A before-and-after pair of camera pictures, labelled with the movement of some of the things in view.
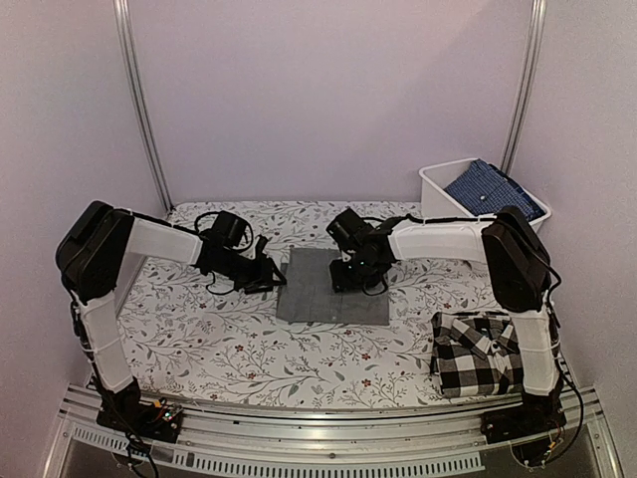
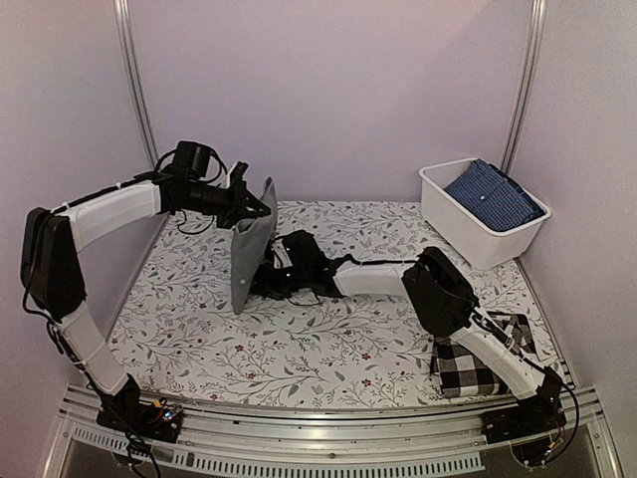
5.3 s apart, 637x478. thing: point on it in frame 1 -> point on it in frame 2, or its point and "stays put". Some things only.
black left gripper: x=262 y=277 -> x=241 y=198
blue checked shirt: x=485 y=189 stays put
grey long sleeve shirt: x=310 y=296 -> x=251 y=241
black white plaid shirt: x=476 y=354 stays put
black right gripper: x=340 y=281 -> x=264 y=283
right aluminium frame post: x=537 y=14 stays put
